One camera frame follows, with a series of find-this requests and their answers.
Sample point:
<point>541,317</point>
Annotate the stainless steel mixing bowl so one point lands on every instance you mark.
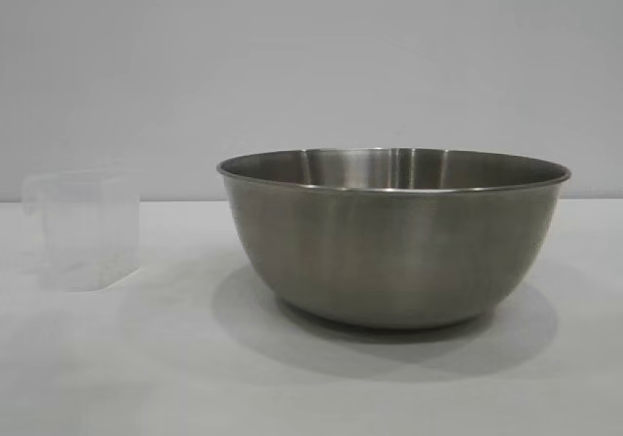
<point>389,246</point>

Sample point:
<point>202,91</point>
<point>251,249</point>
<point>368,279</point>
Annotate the clear plastic measuring cup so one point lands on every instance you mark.
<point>83,231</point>

